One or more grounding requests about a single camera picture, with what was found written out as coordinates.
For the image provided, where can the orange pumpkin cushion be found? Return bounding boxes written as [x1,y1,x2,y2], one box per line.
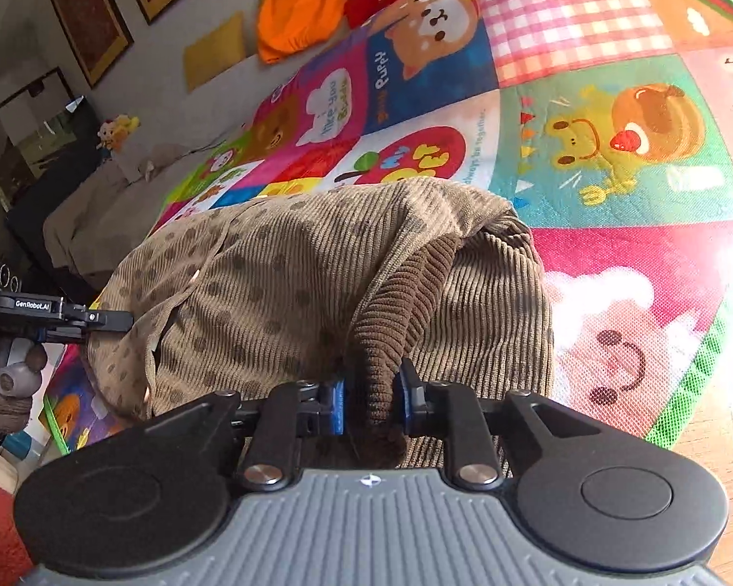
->
[255,0,350,66]

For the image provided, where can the black glass cabinet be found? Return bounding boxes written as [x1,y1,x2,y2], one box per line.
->
[0,66,106,211]

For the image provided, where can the yellow cushion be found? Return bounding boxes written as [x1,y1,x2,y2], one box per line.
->
[182,11,249,94]

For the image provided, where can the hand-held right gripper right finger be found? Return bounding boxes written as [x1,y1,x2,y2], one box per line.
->
[392,359,587,490]

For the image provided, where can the colourful cartoon play mat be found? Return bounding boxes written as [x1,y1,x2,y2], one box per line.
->
[43,0,733,458]

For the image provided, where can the person's left hand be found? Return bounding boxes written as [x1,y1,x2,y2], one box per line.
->
[0,339,46,437]

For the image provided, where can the small colourful plush toy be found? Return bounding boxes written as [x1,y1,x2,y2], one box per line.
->
[95,113,142,155]

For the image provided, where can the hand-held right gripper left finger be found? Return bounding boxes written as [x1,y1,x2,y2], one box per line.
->
[143,378,346,492]

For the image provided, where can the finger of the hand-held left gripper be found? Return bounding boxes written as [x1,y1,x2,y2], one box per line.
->
[61,306,136,343]

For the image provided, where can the brown dotted corduroy garment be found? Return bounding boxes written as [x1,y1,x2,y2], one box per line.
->
[79,178,554,478]

